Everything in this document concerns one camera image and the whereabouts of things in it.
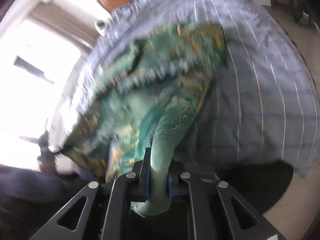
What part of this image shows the blue striped bed cover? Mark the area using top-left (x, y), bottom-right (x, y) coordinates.
top-left (51, 0), bottom-right (319, 176)

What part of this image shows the green floral patterned garment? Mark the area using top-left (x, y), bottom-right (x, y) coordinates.
top-left (62, 22), bottom-right (226, 217)

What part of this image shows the beige curtain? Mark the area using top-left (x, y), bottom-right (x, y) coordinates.
top-left (28, 2), bottom-right (100, 53)

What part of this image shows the small white fan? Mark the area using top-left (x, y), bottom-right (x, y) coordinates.
top-left (94, 20), bottom-right (107, 37)

